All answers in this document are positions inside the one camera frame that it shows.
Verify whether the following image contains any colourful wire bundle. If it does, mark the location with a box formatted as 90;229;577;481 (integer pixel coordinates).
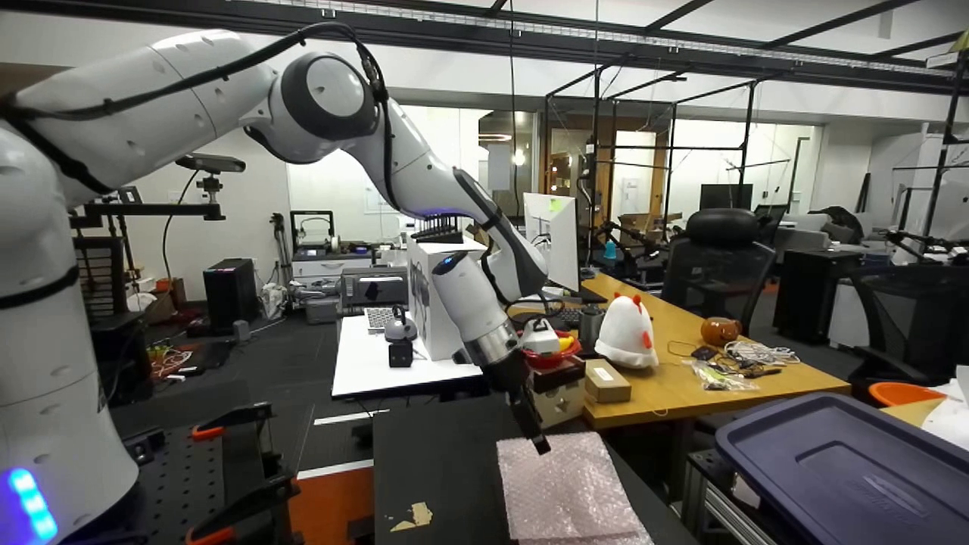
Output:
145;341;200;384

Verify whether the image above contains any black cup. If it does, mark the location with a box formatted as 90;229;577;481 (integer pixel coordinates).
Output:
577;303;608;356

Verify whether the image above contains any black overhead metal frame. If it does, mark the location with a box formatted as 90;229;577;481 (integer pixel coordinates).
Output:
0;0;969;100

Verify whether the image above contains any black computer monitor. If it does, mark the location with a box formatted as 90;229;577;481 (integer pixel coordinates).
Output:
698;181;758;212

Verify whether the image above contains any black computer tower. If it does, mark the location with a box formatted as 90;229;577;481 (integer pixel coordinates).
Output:
204;258;260;329

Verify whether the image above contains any tan cardboard scrap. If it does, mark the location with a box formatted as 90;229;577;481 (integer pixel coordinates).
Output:
388;499;435;536

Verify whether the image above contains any white table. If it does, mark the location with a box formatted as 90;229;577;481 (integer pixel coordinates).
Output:
330;313;488;398

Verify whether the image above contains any red patterned bowl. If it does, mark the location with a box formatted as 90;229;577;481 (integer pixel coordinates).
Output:
524;329;588;374

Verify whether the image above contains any gray printer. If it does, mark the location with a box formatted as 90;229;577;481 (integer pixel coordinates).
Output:
338;265;411;314

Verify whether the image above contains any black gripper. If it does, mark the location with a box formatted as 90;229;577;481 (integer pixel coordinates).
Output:
482;344;556;458

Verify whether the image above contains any black office chair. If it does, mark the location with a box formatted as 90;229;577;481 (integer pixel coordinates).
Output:
661;207;777;328

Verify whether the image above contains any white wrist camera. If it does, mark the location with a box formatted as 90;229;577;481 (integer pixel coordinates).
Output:
516;319;563;356

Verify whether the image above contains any black camera on stand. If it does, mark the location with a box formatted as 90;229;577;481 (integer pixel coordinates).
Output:
172;147;249;207

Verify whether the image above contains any white paper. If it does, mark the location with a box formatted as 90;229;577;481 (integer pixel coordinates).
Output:
921;366;969;450

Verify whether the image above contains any pile of snack packets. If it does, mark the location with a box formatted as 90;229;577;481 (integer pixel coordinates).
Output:
689;333;801;393

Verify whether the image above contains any large white box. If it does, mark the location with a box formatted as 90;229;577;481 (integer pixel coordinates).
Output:
405;235;491;363

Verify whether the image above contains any black orange clamp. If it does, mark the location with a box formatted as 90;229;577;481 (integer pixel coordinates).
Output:
191;398;276;444
185;471;301;545

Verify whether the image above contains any black frame 3D printer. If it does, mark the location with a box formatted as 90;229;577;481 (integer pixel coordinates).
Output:
289;210;338;259

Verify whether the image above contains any wooden desk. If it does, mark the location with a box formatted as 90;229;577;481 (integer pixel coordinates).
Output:
503;270;851;432

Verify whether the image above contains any dark blue storage bin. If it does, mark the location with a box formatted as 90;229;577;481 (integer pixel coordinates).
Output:
713;391;969;545

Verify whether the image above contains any tan black small box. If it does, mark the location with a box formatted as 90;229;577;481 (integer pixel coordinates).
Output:
581;356;637;404

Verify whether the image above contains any black metal rack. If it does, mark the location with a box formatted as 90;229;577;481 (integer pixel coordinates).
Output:
56;187;226;328

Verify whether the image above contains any brown bowl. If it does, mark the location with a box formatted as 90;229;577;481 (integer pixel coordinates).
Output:
700;314;742;349

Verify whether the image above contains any clear bubble wrap sheet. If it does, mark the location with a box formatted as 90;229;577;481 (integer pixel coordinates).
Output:
494;429;654;545

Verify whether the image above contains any orange bowl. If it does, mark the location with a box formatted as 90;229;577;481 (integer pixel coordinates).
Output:
865;377;948;408

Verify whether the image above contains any white computer monitor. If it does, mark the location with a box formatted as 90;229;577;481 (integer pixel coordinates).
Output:
520;189;586;295

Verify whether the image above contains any black metal cart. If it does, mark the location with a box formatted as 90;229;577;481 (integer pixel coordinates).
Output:
683;449;768;545

